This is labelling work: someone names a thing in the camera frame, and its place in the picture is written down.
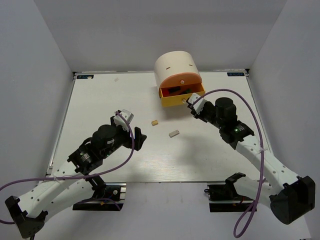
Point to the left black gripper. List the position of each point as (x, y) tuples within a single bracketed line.
[(139, 138)]

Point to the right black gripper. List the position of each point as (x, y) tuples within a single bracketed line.
[(200, 116)]

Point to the yellow drawer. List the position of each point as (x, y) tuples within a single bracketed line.
[(176, 99)]

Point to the small tan eraser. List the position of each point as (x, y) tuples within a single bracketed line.
[(154, 123)]

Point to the orange top drawer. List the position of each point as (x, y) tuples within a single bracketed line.
[(186, 78)]

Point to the grey white eraser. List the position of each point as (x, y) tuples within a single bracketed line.
[(174, 133)]

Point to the pink highlighter marker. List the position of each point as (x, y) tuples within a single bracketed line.
[(173, 90)]

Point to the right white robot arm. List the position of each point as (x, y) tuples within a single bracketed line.
[(288, 195)]

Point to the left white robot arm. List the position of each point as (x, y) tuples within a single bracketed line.
[(69, 184)]

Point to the cream cylindrical drawer organizer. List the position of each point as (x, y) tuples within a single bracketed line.
[(174, 62)]

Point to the right blue table label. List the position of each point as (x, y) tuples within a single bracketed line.
[(235, 74)]

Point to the blue table label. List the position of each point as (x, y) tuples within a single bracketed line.
[(235, 74), (84, 77)]

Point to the left blue table label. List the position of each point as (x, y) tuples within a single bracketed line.
[(84, 77)]

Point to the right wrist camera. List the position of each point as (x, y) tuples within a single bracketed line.
[(196, 103)]

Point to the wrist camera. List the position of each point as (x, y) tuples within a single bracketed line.
[(196, 103), (123, 119)]

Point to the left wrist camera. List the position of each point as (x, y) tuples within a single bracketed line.
[(123, 119)]

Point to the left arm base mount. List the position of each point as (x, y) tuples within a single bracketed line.
[(103, 196)]

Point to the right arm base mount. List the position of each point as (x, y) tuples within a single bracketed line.
[(224, 198)]

